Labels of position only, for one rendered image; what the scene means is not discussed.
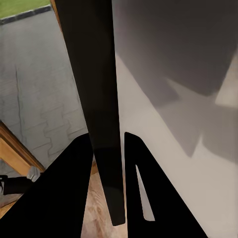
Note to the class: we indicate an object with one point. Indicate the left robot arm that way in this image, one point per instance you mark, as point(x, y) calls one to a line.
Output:
point(21, 184)

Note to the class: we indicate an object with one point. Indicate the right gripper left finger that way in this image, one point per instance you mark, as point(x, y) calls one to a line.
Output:
point(53, 207)

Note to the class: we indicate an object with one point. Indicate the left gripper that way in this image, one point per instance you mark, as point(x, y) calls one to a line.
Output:
point(23, 184)

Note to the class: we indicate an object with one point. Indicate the poster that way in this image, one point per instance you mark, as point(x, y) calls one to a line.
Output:
point(87, 27)

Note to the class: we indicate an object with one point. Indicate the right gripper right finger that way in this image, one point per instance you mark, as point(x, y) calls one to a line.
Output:
point(173, 219)

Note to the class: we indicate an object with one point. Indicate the door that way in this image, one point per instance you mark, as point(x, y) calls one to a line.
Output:
point(40, 108)

